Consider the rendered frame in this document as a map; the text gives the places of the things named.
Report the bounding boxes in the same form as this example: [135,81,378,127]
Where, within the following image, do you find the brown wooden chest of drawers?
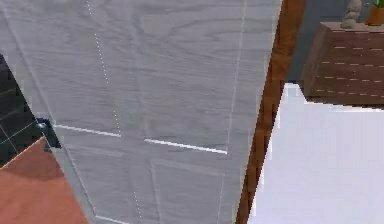
[299,21,384,107]

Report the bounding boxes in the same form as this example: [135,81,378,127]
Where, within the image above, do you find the black door handle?
[35,117,63,151]

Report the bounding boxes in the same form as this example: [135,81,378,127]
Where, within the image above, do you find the house plant in orange pot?
[364,0,384,27]

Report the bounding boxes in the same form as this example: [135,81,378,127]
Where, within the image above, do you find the grey panelled room door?
[0,0,284,224]

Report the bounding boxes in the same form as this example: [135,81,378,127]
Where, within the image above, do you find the grey stone statuette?
[340,0,364,30]

